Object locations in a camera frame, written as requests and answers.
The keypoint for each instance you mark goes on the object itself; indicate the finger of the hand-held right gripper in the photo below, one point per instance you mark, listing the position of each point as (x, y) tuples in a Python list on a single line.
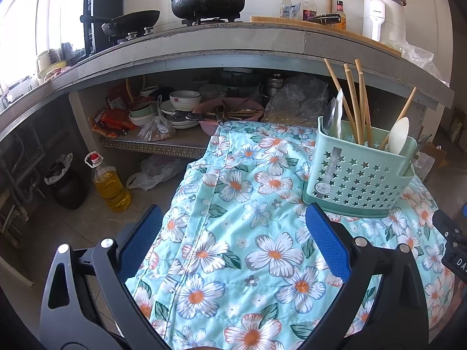
[(443, 224)]

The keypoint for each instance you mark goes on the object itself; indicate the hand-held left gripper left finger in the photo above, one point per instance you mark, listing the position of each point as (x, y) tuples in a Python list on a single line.
[(140, 240)]

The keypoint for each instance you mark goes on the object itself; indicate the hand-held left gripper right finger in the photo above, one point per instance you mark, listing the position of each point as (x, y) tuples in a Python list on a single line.
[(328, 240)]

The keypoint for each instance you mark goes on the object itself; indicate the green star-holed utensil basket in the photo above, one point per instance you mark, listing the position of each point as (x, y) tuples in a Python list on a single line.
[(365, 182)]

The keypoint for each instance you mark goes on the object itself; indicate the wooden chopstick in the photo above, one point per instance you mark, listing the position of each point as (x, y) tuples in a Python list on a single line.
[(363, 102), (401, 113), (339, 93), (352, 98)]

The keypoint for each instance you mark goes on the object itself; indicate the cooking oil bottle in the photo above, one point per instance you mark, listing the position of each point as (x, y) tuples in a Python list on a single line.
[(111, 189)]

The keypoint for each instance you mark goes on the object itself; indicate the white plastic bag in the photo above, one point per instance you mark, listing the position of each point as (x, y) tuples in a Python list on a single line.
[(157, 173)]

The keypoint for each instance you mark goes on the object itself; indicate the floral turquoise blanket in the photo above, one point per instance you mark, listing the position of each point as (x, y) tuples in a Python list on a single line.
[(255, 207)]

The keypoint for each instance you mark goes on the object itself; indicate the black jar with plastic cover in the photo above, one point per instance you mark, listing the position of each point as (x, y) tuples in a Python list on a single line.
[(67, 189)]

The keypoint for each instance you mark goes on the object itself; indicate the perforated metal shelf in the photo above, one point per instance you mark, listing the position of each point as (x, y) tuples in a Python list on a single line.
[(153, 147)]

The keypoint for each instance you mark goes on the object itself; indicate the plastic bag of brown food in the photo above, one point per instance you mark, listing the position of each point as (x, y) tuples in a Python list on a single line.
[(157, 131)]

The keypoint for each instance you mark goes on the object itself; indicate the green bowl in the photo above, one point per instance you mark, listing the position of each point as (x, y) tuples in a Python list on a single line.
[(140, 119)]

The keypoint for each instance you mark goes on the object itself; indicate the red snack packets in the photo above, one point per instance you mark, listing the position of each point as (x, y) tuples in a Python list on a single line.
[(109, 120)]

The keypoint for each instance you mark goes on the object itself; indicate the stack of white plates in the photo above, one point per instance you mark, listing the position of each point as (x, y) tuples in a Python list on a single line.
[(178, 122)]

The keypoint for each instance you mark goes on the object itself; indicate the pink plastic basin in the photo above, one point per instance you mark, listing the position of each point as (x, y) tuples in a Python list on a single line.
[(208, 125)]

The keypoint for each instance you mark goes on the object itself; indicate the white floral bowl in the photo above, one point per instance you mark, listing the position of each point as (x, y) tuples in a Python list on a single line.
[(184, 102)]

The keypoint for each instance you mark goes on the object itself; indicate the steel pot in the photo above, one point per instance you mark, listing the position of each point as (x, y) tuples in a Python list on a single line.
[(273, 85)]

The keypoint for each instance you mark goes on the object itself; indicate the crumpled clear plastic bag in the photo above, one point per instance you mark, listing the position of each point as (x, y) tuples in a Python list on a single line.
[(419, 58)]

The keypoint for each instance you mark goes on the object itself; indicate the enamel mug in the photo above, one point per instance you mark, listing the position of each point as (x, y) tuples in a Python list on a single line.
[(43, 63)]

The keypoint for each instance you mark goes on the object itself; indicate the grey concrete kitchen counter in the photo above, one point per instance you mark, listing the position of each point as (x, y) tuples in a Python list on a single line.
[(219, 43)]

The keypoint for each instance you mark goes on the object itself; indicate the white kitchen appliance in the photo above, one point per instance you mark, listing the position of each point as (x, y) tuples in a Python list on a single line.
[(383, 18)]

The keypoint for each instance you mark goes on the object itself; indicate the black wok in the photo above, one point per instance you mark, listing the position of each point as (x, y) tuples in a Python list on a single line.
[(127, 23)]

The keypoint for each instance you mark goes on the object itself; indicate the small sauce bottle red cap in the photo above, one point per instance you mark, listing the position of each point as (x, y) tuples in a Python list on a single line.
[(340, 16)]

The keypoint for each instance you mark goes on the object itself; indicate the wooden cutting board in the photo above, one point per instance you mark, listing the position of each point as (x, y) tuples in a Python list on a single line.
[(284, 19)]

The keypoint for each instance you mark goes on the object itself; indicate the gas stove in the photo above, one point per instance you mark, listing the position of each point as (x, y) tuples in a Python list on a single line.
[(204, 22)]

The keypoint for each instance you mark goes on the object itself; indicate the clear bottle dark liquid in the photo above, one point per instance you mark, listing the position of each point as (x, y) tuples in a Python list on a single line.
[(309, 5)]

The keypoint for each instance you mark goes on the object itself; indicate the wooden rolling pin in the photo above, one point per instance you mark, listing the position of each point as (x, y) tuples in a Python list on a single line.
[(329, 3)]

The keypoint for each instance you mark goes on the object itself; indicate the clear bottle yellow cap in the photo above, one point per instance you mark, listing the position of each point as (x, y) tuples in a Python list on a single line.
[(288, 5)]

